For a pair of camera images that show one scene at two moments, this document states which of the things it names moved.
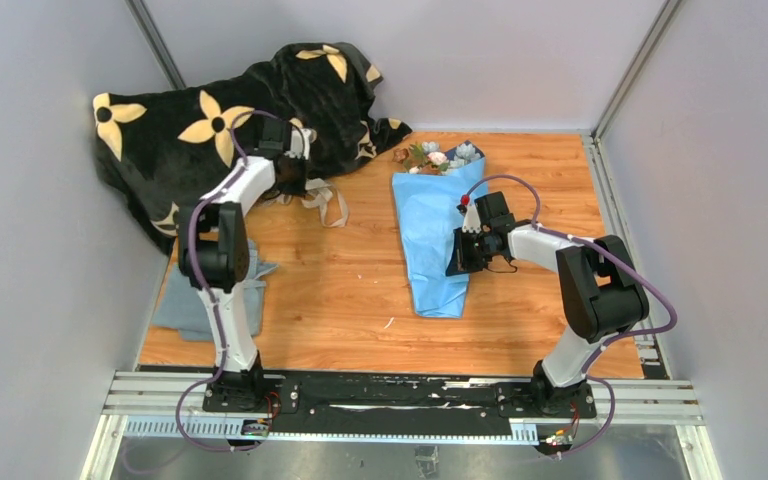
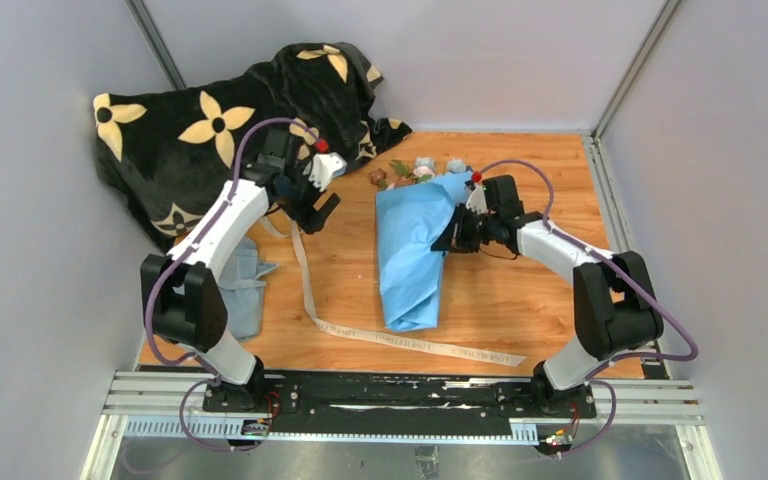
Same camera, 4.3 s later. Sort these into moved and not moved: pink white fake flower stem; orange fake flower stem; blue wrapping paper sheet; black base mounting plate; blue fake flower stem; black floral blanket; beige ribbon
Moved: pink white fake flower stem; orange fake flower stem; blue fake flower stem; blue wrapping paper sheet; beige ribbon
Not moved: black base mounting plate; black floral blanket
